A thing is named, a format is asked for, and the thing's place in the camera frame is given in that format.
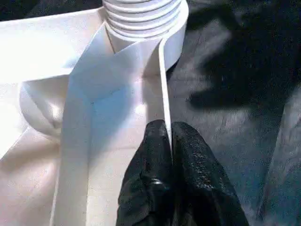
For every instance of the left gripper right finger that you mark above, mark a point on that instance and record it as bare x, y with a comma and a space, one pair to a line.
202, 188

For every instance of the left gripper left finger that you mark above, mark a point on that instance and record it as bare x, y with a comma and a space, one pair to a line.
148, 183

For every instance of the white plastic table top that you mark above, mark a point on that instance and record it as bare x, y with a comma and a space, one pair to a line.
47, 58

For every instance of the white plastic table leg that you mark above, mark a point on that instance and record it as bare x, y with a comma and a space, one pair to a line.
143, 16

